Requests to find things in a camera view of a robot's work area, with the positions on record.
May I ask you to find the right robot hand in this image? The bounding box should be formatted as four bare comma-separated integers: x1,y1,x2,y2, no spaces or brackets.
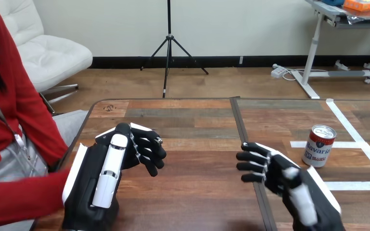
236,141,346,231

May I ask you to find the white cushioned chair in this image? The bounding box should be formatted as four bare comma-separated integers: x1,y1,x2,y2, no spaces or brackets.
0,0,93,116

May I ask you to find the red and white drink can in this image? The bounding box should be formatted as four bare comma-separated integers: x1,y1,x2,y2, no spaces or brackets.
302,124,337,168

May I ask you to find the orange thing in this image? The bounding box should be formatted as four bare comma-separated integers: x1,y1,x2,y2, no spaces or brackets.
343,0,370,12

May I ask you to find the foil sheet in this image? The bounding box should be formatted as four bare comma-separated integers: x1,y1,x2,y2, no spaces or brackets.
344,5,370,25

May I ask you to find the person's forearm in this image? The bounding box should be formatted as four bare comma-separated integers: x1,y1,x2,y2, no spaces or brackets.
0,168,71,230

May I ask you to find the person's body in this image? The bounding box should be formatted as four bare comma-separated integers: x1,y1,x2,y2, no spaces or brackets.
0,0,89,231

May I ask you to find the white power strip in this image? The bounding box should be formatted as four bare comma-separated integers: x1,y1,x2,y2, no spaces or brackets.
270,64,289,79

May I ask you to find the white desk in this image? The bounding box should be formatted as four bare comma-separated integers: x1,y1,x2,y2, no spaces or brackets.
291,0,370,100

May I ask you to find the tangle of cables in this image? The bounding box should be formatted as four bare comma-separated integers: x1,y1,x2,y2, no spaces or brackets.
282,67,328,82

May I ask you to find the black tripod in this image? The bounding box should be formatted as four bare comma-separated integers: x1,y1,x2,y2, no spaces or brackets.
140,0,210,99

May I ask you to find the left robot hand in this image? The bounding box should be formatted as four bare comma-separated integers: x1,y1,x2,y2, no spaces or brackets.
62,122,168,231

